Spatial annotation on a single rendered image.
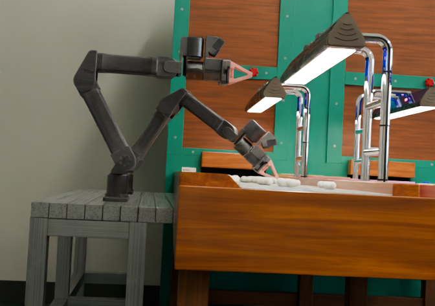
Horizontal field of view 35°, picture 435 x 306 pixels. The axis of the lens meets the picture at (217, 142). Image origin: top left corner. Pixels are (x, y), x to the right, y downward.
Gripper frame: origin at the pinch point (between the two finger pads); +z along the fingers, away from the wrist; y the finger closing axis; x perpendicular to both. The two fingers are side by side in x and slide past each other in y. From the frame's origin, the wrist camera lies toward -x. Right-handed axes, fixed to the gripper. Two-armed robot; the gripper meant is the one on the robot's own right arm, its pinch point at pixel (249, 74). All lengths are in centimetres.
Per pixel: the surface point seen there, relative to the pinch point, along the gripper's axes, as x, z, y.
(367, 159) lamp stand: 25, 27, -34
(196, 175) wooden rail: 32, -20, -75
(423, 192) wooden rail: 33, 54, -8
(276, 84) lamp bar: -1.4, 13.2, 26.7
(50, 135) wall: 15, -84, 181
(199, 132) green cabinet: 13, -7, 107
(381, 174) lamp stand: 29, 26, -49
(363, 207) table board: 36, 13, -79
